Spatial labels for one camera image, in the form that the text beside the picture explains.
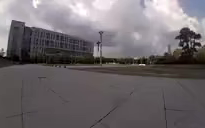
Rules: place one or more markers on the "tall lamp pole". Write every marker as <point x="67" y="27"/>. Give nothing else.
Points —
<point x="100" y="48"/>

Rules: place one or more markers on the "distant row of trees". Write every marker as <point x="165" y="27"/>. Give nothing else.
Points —
<point x="130" y="60"/>

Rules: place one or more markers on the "grey concrete slab pavement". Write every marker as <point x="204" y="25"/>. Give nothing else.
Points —
<point x="90" y="100"/>

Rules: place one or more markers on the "white vehicle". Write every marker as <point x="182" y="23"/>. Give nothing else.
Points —
<point x="142" y="64"/>

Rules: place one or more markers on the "dry grass field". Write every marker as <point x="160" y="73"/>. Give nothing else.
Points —
<point x="150" y="70"/>

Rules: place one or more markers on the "large glass-fronted building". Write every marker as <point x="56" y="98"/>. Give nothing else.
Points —
<point x="46" y="45"/>

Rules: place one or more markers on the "tall dark tree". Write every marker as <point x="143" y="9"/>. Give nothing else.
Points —
<point x="188" y="41"/>

